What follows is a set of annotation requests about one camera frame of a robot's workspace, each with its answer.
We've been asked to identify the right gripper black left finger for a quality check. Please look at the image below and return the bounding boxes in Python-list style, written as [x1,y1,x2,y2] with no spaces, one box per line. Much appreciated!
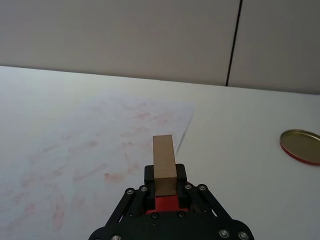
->
[106,164,157,224]

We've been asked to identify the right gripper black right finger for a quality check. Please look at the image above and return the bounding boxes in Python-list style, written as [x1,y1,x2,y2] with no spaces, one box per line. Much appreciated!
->
[175,163,235,221]

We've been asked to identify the wooden stamp block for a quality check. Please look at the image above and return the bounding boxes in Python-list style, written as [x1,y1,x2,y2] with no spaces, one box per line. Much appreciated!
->
[152,134,177,197]

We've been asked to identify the white paper with red marks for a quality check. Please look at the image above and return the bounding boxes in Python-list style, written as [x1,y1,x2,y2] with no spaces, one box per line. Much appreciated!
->
[0,93,196,240]

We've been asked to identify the round gold lid red rim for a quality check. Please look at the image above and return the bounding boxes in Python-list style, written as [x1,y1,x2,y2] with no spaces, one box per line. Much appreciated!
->
[279,128,320,166]

